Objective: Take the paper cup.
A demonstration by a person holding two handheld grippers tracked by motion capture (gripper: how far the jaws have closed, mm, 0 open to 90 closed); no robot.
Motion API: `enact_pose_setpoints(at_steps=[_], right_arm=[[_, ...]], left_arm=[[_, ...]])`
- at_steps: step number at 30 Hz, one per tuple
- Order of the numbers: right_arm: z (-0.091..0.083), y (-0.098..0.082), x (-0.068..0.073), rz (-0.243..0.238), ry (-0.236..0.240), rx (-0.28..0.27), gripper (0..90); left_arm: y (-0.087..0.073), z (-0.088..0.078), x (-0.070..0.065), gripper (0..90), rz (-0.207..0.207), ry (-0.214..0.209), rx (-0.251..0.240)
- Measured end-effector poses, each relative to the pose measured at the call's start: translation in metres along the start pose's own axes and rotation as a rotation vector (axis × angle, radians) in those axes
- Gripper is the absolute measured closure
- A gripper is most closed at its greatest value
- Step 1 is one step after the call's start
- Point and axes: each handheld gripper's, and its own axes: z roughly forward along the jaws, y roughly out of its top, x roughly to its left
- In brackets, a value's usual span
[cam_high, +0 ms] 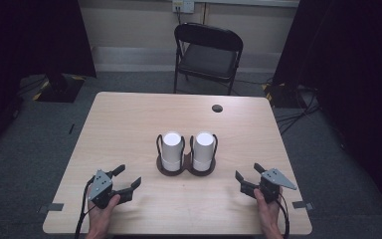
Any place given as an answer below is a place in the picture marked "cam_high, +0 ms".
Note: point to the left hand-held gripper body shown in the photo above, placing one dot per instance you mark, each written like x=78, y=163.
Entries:
x=100, y=187

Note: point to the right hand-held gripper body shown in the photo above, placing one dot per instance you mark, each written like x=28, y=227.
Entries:
x=270, y=184

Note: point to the person's right hand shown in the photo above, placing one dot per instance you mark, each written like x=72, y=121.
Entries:
x=270, y=215

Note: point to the person's left hand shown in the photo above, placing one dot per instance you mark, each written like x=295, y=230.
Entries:
x=99, y=219

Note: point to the grey tape strip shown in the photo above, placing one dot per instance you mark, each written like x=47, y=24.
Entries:
x=51, y=207
x=302, y=205

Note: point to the white cup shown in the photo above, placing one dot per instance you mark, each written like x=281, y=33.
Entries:
x=172, y=149
x=203, y=149

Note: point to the black floor tape strip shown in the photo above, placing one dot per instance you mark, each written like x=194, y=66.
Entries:
x=71, y=128

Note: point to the dark double cup holder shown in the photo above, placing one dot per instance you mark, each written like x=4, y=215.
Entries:
x=187, y=162

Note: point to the black table grommet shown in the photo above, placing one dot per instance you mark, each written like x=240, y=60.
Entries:
x=217, y=108

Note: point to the black stand base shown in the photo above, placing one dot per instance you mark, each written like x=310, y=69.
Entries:
x=59, y=89
x=280, y=96

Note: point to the black folding chair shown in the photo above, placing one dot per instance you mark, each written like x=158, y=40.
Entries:
x=207, y=59

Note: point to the dark curtain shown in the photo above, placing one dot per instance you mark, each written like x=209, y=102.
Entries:
x=30, y=40
x=351, y=66

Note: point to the white wall socket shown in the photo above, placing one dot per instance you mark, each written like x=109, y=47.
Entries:
x=183, y=5

